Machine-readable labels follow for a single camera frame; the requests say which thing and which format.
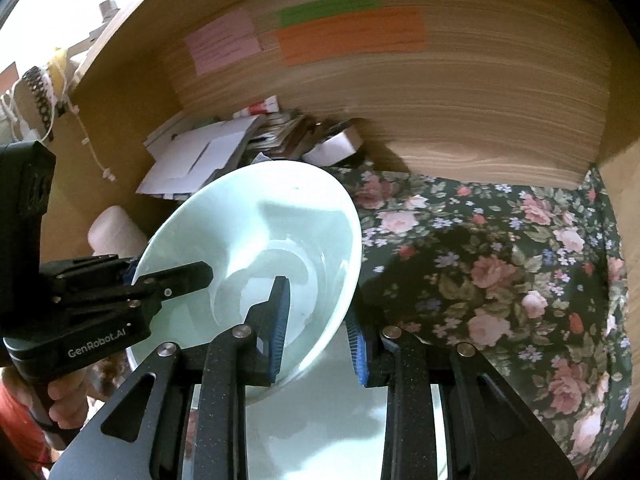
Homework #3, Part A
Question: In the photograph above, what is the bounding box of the pale green bowl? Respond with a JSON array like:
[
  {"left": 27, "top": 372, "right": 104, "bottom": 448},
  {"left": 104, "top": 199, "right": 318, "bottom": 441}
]
[{"left": 127, "top": 160, "right": 362, "bottom": 388}]

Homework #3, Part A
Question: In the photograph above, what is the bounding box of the large pale green plate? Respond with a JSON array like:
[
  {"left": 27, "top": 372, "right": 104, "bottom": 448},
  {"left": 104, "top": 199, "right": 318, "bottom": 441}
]
[{"left": 179, "top": 328, "right": 452, "bottom": 480}]

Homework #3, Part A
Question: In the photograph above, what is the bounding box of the person's left hand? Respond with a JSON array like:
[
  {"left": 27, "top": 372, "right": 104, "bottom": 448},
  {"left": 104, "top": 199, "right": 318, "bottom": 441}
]
[{"left": 2, "top": 349, "right": 129, "bottom": 430}]

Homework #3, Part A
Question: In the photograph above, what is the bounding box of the stack of white papers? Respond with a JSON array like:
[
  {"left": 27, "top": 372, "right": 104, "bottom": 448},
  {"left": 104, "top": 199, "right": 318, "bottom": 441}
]
[{"left": 137, "top": 115, "right": 266, "bottom": 197}]

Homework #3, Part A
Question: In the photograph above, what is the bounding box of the floral black tablecloth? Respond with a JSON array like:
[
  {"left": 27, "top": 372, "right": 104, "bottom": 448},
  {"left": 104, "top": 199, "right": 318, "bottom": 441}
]
[{"left": 334, "top": 168, "right": 632, "bottom": 478}]

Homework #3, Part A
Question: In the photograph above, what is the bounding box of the small white open box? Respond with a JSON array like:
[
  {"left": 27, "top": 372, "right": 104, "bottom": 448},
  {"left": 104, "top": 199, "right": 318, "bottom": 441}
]
[{"left": 302, "top": 120, "right": 363, "bottom": 167}]

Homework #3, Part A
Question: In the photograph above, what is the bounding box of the red white tube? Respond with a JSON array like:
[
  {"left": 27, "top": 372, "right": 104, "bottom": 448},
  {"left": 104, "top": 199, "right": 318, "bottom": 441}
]
[{"left": 232, "top": 96, "right": 280, "bottom": 119}]

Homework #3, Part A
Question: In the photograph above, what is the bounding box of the pink sticky paper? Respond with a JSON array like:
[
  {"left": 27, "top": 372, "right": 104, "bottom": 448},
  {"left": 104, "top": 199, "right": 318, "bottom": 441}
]
[{"left": 183, "top": 9, "right": 262, "bottom": 76}]

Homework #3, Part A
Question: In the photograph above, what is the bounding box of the orange sticky paper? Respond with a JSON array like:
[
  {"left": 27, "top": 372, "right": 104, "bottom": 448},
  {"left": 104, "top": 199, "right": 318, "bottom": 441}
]
[{"left": 274, "top": 6, "right": 427, "bottom": 66}]

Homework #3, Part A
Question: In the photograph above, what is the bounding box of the green sticky paper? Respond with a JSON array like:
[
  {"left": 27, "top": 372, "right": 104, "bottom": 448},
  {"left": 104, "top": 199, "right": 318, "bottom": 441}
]
[{"left": 278, "top": 0, "right": 382, "bottom": 28}]

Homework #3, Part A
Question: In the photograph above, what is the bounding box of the white hanging cable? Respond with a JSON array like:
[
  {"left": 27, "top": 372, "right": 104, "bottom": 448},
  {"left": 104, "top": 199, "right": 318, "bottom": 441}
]
[{"left": 64, "top": 98, "right": 117, "bottom": 182}]

